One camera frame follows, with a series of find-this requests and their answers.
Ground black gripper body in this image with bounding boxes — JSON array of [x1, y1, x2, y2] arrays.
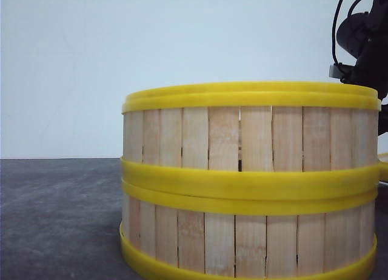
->
[[329, 0, 388, 123]]

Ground yellow-rimmed steamer lid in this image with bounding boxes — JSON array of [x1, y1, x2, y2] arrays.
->
[[378, 152, 388, 183]]

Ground front bamboo steamer basket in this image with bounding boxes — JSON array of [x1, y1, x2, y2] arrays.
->
[[119, 182, 377, 279]]

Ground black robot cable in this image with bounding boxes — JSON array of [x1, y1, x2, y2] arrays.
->
[[332, 0, 376, 65]]

